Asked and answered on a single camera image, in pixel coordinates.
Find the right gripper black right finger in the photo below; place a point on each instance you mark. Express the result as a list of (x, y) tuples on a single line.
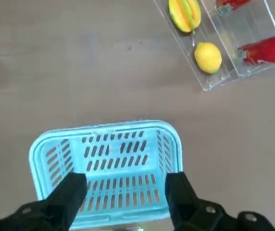
[(188, 209)]

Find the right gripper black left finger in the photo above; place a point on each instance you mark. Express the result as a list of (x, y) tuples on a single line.
[(55, 207)]

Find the yellow lemon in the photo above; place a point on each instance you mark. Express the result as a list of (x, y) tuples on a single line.
[(208, 57)]

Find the red drink bottle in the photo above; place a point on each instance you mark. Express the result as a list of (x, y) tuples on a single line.
[(233, 3), (269, 50)]

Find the blue plastic slotted basket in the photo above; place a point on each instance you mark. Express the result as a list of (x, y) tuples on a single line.
[(118, 172)]

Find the clear acrylic tiered rack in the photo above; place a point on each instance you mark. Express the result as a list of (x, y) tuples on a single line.
[(231, 36)]

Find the yellow green starfruit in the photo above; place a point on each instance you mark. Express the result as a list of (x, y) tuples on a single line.
[(184, 14)]

